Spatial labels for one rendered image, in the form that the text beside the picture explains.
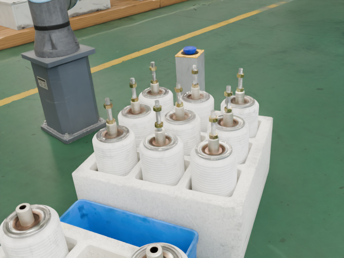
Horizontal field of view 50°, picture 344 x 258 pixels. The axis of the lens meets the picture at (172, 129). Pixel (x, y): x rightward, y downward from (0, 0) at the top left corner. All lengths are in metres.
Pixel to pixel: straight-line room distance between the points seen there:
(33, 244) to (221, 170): 0.36
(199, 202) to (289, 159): 0.51
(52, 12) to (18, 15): 1.56
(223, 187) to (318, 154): 0.54
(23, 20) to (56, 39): 1.57
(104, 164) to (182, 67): 0.43
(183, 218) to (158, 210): 0.06
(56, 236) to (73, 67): 0.76
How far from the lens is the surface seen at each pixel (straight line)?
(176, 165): 0.78
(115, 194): 0.83
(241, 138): 0.83
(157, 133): 0.77
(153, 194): 0.78
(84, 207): 0.89
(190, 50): 1.12
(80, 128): 1.38
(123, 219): 0.84
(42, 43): 1.30
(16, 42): 2.76
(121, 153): 0.82
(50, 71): 1.28
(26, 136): 1.48
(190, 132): 0.86
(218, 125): 0.84
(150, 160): 0.77
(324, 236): 0.96
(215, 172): 0.73
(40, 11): 1.28
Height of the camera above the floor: 0.66
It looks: 29 degrees down
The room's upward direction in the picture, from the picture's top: 4 degrees counter-clockwise
